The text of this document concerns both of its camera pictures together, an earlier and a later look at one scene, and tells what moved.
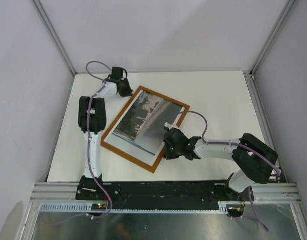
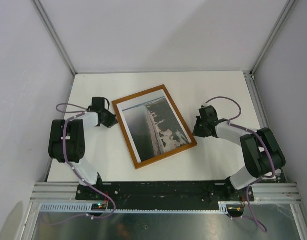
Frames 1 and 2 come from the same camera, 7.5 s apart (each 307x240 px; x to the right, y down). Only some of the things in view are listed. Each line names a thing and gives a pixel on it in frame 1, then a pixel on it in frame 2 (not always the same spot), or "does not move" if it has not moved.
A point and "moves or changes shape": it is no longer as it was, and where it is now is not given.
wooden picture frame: x=149 y=168 → x=138 y=165
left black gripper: x=129 y=92 → x=113 y=121
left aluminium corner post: x=53 y=34 does not move
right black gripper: x=168 y=154 → x=196 y=132
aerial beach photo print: x=140 y=131 moves or changes shape
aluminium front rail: x=264 y=192 does not move
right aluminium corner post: x=272 y=37 does not move
